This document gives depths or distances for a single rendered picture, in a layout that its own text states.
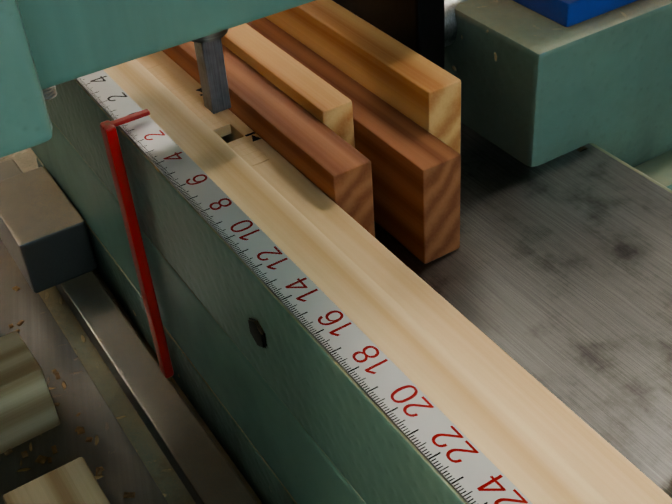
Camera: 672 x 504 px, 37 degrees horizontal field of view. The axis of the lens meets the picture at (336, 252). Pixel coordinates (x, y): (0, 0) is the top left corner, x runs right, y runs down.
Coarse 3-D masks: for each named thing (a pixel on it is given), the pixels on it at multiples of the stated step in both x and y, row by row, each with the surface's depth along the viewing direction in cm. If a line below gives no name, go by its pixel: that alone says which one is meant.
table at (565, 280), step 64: (64, 192) 58; (512, 192) 45; (576, 192) 45; (640, 192) 45; (128, 256) 50; (448, 256) 42; (512, 256) 42; (576, 256) 42; (640, 256) 41; (192, 320) 43; (512, 320) 39; (576, 320) 39; (640, 320) 38; (256, 384) 38; (576, 384) 36; (640, 384) 36; (256, 448) 42; (320, 448) 35; (640, 448) 34
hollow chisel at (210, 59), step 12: (204, 48) 41; (216, 48) 41; (204, 60) 41; (216, 60) 42; (204, 72) 42; (216, 72) 42; (204, 84) 42; (216, 84) 42; (204, 96) 43; (216, 96) 43; (228, 96) 43; (216, 108) 43; (228, 108) 43
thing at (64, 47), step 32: (32, 0) 33; (64, 0) 34; (96, 0) 34; (128, 0) 35; (160, 0) 36; (192, 0) 36; (224, 0) 37; (256, 0) 38; (288, 0) 38; (32, 32) 34; (64, 32) 34; (96, 32) 35; (128, 32) 36; (160, 32) 36; (192, 32) 37; (224, 32) 41; (64, 64) 35; (96, 64) 35
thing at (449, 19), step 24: (336, 0) 47; (360, 0) 45; (384, 0) 44; (408, 0) 42; (432, 0) 42; (456, 0) 48; (384, 24) 44; (408, 24) 43; (432, 24) 42; (456, 24) 48; (432, 48) 43
